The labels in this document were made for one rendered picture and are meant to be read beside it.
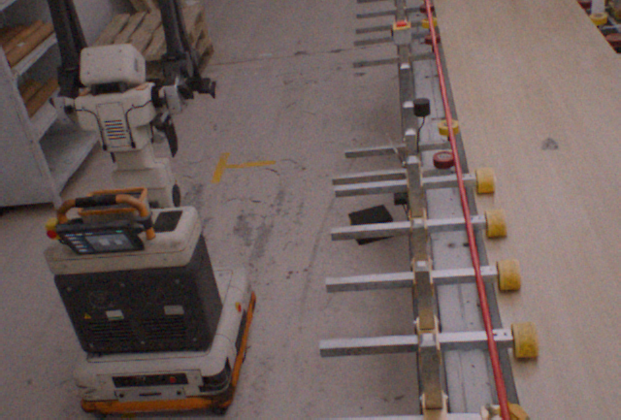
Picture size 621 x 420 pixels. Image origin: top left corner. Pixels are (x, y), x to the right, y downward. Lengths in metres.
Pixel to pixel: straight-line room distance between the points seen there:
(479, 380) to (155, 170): 1.51
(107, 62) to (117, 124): 0.23
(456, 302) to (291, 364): 1.01
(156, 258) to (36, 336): 1.29
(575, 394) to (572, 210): 0.74
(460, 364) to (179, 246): 1.07
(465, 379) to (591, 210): 0.65
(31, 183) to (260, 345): 2.05
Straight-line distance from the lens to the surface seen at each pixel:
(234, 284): 3.27
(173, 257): 2.70
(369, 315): 3.39
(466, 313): 2.43
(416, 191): 2.20
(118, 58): 2.86
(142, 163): 2.97
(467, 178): 2.44
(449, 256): 2.66
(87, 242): 2.70
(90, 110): 2.89
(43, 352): 3.76
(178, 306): 2.84
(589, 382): 1.85
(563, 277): 2.12
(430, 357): 1.57
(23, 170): 4.77
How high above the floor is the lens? 2.22
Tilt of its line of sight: 30 degrees down
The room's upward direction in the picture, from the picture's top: 10 degrees counter-clockwise
